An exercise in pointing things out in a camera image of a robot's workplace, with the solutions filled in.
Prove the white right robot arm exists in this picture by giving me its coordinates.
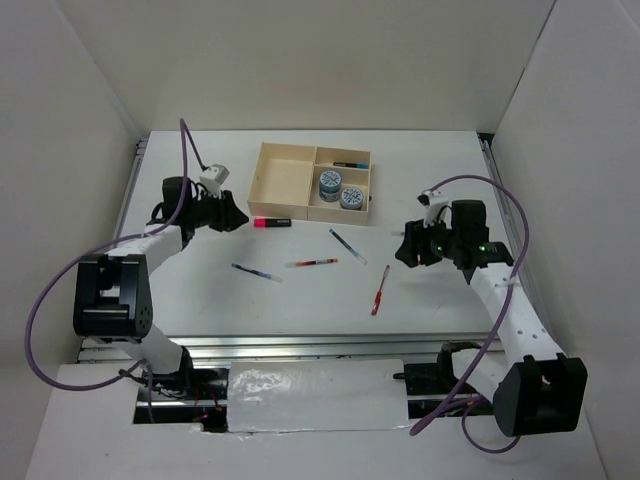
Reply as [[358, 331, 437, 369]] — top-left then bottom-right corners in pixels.
[[395, 191, 587, 437]]

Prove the red-orange gel pen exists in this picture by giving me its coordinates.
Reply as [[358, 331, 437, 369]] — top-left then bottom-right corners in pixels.
[[285, 258, 339, 268]]

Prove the white foil front panel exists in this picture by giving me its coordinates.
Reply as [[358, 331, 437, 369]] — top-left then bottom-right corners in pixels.
[[227, 359, 410, 433]]

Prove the red ballpoint pen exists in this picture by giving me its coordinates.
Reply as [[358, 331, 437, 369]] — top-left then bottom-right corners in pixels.
[[370, 264, 391, 316]]

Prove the blue pen clear cap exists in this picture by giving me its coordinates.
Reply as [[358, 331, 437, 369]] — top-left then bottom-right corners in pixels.
[[329, 228, 367, 265]]

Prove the aluminium right rail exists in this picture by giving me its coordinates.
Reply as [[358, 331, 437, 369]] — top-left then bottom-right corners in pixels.
[[478, 133, 562, 361]]

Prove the cream compartment tray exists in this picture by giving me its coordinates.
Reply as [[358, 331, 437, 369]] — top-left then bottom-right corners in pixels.
[[248, 143, 372, 226]]

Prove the aluminium rail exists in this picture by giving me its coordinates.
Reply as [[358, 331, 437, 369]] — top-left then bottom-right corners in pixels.
[[77, 333, 496, 362], [112, 137, 149, 239], [478, 133, 562, 361]]

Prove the pink highlighter marker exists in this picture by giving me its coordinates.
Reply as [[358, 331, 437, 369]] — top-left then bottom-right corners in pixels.
[[253, 218, 292, 229]]

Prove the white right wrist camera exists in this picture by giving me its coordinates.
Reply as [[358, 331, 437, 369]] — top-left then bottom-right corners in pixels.
[[417, 190, 450, 227]]

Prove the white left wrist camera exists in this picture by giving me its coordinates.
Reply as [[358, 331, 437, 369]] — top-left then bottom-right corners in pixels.
[[199, 164, 229, 196]]

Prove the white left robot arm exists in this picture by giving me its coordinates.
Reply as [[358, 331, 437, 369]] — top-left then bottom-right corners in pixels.
[[73, 166, 249, 399]]

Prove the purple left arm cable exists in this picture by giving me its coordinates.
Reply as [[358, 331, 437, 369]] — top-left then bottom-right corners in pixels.
[[24, 118, 207, 391]]

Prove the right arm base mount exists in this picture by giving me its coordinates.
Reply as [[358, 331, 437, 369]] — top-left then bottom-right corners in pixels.
[[393, 342, 480, 419]]

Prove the aluminium front rail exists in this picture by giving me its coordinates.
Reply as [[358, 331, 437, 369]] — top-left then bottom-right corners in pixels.
[[77, 333, 496, 362]]

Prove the aluminium left rail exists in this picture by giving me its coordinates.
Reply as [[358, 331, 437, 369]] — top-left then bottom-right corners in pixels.
[[112, 137, 149, 239]]

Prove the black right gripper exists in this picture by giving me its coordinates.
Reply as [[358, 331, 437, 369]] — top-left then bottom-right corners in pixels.
[[394, 213, 462, 268]]

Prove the blue highlighter marker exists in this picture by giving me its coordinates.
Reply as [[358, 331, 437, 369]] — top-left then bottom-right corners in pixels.
[[332, 161, 369, 170]]

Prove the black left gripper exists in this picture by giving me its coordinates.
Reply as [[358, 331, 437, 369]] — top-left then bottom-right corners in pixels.
[[186, 186, 250, 233]]

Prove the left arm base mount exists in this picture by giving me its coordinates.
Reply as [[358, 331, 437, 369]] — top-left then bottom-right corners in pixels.
[[127, 368, 230, 433]]

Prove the blue gel pen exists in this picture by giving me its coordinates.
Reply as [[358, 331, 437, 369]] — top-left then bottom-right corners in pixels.
[[231, 263, 283, 283]]

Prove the blue tape roll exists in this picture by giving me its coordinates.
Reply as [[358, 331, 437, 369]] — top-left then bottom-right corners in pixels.
[[339, 187, 365, 211], [318, 170, 342, 203]]

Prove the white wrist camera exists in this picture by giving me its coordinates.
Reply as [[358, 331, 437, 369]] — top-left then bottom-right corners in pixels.
[[199, 164, 229, 196], [417, 190, 450, 227]]

